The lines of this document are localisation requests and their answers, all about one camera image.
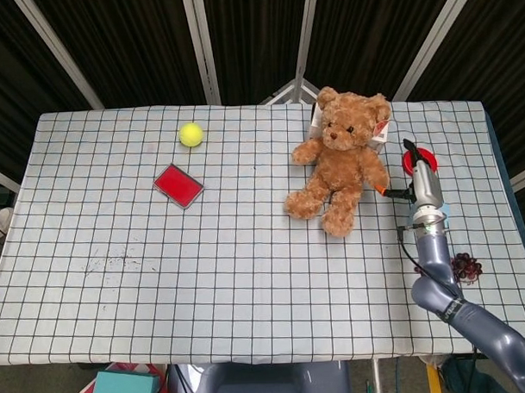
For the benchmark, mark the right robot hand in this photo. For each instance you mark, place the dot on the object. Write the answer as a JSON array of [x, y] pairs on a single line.
[[426, 186]]

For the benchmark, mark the brown plush teddy bear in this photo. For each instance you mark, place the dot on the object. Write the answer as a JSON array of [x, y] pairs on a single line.
[[343, 168]]

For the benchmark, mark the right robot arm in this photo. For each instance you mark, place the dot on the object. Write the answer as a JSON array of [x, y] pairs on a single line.
[[435, 259]]

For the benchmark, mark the red round plastic disc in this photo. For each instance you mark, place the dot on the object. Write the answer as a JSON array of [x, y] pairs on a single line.
[[431, 158]]

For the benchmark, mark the light blue cube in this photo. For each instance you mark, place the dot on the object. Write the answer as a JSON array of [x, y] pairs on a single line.
[[447, 211]]

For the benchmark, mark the dark purple grape bunch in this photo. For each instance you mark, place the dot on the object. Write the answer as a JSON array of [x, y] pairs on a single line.
[[465, 265]]

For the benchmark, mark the white cardboard box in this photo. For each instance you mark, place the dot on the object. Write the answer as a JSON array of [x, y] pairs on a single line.
[[316, 125]]

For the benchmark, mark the white metal screen foot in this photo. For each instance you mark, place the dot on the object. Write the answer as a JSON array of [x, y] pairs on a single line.
[[291, 90]]

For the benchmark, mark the dark green cloth bag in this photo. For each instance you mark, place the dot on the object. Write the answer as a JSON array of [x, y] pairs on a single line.
[[467, 379]]

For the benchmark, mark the white metal table leg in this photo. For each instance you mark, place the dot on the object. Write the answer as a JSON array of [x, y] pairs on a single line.
[[377, 380]]

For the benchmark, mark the white black checkered tablecloth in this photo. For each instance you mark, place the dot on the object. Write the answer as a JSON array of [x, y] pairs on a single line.
[[205, 272]]

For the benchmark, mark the yellow tennis ball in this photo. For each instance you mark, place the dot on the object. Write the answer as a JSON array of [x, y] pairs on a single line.
[[191, 134]]

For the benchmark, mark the red ink pad clear case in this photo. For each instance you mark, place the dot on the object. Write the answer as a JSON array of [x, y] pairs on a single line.
[[178, 185]]

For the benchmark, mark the grey robot torso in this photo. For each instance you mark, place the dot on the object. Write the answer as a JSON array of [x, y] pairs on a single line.
[[273, 386]]

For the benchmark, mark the black pleated curtain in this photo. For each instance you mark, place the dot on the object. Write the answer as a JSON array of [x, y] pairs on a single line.
[[132, 46]]

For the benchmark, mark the teal box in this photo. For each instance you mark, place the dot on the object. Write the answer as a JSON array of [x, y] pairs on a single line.
[[122, 389]]

